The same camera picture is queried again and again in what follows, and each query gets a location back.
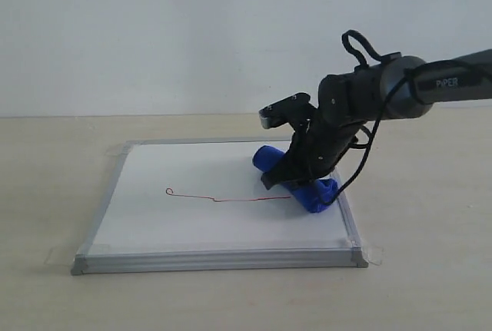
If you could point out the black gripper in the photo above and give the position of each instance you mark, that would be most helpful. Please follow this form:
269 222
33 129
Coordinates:
316 147

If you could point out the blue microfibre cloth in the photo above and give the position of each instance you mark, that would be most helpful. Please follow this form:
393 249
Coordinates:
309 196

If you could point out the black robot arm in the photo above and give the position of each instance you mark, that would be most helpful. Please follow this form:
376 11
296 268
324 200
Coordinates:
400 87

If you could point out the white board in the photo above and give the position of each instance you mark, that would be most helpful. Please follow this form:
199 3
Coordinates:
199 204

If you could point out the clear tape front right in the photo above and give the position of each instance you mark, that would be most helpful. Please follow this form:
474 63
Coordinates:
371 252

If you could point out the clear tape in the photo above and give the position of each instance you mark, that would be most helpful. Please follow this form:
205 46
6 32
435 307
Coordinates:
118 149
371 252
74 255

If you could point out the clear tape back left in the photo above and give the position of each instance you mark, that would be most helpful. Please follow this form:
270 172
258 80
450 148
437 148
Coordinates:
118 149

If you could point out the clear tape front left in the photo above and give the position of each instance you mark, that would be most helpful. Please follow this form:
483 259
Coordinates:
74 255

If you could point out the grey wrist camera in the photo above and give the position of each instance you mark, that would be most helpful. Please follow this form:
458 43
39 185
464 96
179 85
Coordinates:
294 110

